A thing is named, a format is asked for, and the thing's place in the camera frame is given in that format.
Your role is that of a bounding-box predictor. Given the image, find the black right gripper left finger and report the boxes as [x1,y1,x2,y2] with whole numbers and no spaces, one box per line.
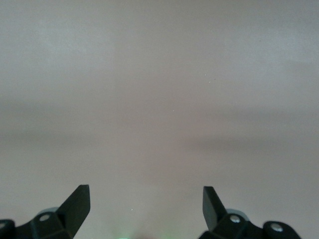
[0,184,91,239]

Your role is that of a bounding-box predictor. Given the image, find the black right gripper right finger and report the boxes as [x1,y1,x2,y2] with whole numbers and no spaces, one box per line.
[198,186,303,239]

